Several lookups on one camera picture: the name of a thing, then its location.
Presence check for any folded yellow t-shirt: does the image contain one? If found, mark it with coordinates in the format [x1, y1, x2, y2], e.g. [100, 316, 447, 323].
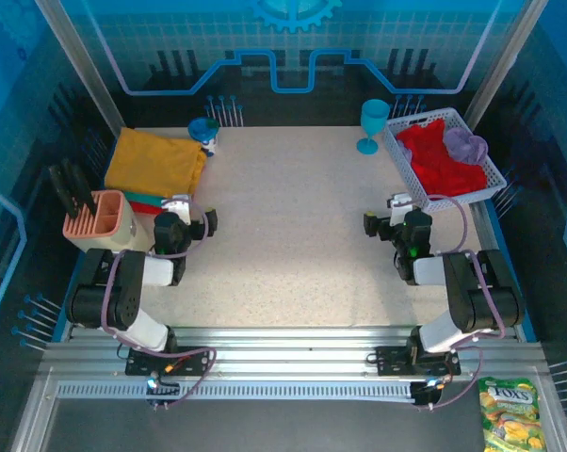
[104, 127, 208, 198]

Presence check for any white plastic basket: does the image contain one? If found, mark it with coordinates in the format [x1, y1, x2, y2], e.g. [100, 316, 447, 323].
[382, 106, 509, 214]

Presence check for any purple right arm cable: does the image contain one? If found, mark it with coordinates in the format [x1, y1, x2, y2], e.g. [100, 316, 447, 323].
[424, 194, 509, 411]

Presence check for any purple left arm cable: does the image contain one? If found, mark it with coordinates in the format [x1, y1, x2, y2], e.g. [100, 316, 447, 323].
[100, 197, 219, 411]

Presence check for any green Fox's candy bag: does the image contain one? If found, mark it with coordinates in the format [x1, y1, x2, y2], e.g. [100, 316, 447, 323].
[478, 376, 543, 452]

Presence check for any black knife handle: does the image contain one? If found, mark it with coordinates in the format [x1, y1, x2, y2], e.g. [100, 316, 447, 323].
[60, 158, 89, 213]
[71, 165, 97, 214]
[47, 165, 77, 220]

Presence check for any pink and beige knife block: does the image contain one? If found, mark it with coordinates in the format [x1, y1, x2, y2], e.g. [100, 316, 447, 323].
[61, 189, 154, 258]

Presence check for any purple t-shirt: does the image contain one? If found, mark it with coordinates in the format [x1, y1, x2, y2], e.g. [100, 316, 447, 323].
[395, 126, 490, 166]

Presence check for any aluminium frame post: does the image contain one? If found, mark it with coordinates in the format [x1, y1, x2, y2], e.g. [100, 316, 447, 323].
[33, 0, 124, 137]
[462, 0, 548, 131]

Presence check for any blue plastic goblet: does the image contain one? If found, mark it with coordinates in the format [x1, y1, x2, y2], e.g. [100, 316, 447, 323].
[356, 98, 391, 155]

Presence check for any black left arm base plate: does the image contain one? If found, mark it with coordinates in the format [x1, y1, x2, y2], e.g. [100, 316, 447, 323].
[125, 346, 214, 377]

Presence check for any white cup with blue lid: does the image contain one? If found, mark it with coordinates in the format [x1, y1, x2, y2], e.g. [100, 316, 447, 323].
[187, 117, 220, 159]

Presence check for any folded teal t-shirt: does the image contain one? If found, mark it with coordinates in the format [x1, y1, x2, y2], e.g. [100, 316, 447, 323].
[122, 190, 165, 208]

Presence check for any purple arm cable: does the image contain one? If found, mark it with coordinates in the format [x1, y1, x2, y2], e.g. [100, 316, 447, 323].
[424, 194, 509, 411]
[100, 197, 219, 411]

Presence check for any aluminium rail frame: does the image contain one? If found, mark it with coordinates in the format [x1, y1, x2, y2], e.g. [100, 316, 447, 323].
[9, 202, 567, 452]

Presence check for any red t-shirt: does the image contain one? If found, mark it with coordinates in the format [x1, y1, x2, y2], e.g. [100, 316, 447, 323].
[396, 118, 488, 195]
[130, 201, 165, 216]

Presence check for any white slotted cable duct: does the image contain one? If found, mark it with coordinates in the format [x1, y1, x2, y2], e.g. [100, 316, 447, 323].
[57, 379, 414, 401]

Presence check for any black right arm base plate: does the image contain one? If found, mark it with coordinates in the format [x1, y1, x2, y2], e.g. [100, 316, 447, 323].
[375, 345, 462, 377]

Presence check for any folded red t-shirt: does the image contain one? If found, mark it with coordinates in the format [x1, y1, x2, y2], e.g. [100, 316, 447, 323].
[130, 201, 165, 216]

